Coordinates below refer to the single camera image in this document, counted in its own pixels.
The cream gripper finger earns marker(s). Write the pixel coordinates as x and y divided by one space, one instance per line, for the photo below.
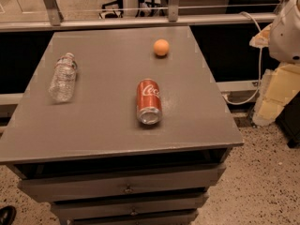
261 40

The orange fruit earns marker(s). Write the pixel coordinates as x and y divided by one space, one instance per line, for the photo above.
161 47

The black shoe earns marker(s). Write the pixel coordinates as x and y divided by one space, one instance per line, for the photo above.
7 215

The clear plastic water bottle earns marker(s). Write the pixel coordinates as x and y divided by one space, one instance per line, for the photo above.
63 79

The grey metal railing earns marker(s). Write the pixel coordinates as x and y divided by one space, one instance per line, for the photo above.
38 15

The red Coca-Cola can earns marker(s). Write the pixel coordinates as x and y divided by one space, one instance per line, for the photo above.
149 110

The yellow foam block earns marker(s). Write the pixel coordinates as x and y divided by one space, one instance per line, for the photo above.
278 88

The black office chair base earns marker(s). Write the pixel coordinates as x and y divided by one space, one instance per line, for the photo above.
111 7

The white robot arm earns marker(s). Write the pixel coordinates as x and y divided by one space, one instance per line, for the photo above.
282 36

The grey drawer cabinet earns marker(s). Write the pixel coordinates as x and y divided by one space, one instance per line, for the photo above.
91 158

